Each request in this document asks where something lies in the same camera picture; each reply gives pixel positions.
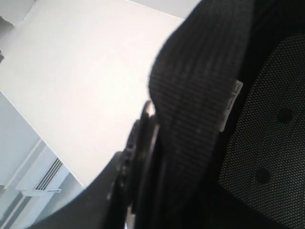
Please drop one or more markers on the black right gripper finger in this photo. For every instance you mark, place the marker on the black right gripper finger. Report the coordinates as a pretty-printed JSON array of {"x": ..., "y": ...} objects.
[{"x": 102, "y": 205}]

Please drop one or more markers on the black helmet with tinted visor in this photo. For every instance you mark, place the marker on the black helmet with tinted visor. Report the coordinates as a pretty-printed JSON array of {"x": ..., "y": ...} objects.
[{"x": 225, "y": 148}]

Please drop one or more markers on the white ceiling air vent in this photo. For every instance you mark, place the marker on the white ceiling air vent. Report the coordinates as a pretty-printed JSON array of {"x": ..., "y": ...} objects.
[{"x": 36, "y": 181}]

